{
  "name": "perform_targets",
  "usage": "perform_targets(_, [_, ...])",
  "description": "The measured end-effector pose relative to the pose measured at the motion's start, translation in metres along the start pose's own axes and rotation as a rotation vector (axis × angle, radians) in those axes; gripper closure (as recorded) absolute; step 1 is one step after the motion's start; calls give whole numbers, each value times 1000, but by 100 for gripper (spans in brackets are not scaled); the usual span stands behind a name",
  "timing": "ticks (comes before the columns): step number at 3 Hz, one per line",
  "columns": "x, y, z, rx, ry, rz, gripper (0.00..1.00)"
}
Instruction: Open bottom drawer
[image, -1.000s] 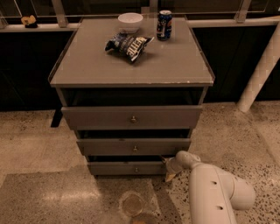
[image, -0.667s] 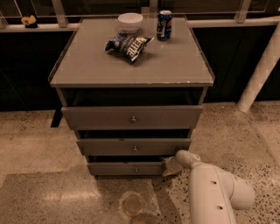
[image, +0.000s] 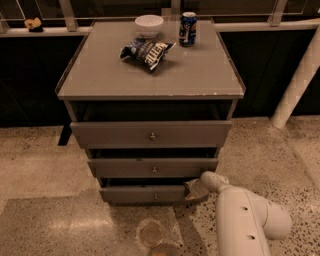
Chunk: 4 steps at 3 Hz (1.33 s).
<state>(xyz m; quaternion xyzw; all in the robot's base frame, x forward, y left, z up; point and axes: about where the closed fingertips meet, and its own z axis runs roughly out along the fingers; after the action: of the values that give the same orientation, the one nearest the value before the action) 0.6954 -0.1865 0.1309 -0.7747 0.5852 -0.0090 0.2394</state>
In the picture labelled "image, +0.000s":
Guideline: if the grey top drawer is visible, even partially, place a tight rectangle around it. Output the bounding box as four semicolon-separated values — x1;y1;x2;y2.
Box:
71;121;231;149

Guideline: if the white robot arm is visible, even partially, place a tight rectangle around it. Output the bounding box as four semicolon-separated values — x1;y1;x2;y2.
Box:
185;171;292;256

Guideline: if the round floor plate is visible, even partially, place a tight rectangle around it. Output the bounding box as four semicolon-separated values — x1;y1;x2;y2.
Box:
137;219;165;248

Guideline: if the grey middle drawer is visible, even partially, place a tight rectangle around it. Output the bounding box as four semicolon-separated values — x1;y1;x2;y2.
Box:
88;158;218;178

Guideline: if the blue soda can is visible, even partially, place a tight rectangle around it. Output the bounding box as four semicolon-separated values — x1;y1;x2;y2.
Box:
179;12;197;47

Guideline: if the white railing frame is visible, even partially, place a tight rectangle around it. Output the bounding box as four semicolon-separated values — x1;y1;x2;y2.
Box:
0;0;320;37

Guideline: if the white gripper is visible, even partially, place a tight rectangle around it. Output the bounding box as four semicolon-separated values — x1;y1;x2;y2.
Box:
184;179;210;202

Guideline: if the grey drawer cabinet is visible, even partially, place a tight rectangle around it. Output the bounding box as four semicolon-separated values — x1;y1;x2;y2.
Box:
54;19;247;206

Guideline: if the white bowl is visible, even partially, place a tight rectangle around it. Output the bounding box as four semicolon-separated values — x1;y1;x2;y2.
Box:
135;15;164;38

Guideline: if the grey drawer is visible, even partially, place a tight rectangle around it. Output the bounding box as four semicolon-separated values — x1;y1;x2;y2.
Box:
88;158;218;178
71;121;231;149
100;178;189;205

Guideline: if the white diagonal pole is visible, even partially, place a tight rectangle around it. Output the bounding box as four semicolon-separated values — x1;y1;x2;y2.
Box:
270;27;320;129

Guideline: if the small yellow black object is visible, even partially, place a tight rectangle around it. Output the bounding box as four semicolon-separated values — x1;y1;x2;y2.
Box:
24;17;43;32

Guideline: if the grey bottom drawer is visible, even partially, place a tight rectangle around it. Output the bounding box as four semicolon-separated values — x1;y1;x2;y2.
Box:
100;178;189;205

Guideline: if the blue white chip bag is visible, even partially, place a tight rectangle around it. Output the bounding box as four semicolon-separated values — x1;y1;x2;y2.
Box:
120;37;175;72

